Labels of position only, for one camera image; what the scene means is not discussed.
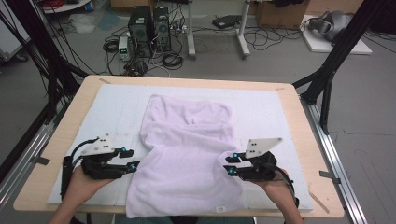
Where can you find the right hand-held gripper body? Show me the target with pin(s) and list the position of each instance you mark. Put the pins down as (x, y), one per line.
(261, 168)

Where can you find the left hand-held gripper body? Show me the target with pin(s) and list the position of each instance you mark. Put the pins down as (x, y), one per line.
(99, 171)

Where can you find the lavender towel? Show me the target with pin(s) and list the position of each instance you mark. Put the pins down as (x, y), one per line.
(186, 155)

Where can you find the person's left hand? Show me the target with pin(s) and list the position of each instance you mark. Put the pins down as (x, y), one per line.
(81, 186)

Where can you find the person's right hand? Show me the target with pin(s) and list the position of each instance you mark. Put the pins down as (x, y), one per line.
(278, 189)

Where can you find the white foam mat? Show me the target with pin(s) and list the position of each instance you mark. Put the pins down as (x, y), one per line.
(118, 102)

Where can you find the grey tape strip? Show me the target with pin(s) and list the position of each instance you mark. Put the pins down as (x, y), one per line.
(40, 160)
(330, 176)

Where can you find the tan tape piece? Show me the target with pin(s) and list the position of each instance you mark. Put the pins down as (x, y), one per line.
(104, 81)

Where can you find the white power supply unit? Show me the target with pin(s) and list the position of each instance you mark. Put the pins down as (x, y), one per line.
(124, 46)

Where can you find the large black computer tower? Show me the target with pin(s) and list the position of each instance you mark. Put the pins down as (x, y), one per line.
(140, 28)

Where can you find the slim black computer tower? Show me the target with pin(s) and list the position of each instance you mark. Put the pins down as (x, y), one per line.
(162, 29)

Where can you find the white floor platform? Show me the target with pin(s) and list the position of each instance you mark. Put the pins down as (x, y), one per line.
(320, 45)

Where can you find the flat black box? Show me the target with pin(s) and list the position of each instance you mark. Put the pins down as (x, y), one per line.
(225, 21)

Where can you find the clear plastic sheet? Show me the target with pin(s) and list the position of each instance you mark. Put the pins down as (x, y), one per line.
(81, 23)

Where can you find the brown cardboard box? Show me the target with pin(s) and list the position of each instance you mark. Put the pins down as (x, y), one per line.
(280, 15)

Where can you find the round white table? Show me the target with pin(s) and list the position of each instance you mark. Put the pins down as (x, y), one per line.
(62, 8)

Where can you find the grey helmet-shaped device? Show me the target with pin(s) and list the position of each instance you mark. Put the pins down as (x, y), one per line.
(336, 21)

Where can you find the aluminium rail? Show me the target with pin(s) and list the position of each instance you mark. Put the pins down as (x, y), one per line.
(330, 155)
(28, 155)

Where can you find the white desk frame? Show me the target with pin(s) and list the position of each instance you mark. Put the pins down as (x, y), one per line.
(190, 31)

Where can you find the black metal frame post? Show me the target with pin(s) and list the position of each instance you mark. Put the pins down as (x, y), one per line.
(37, 37)
(342, 46)

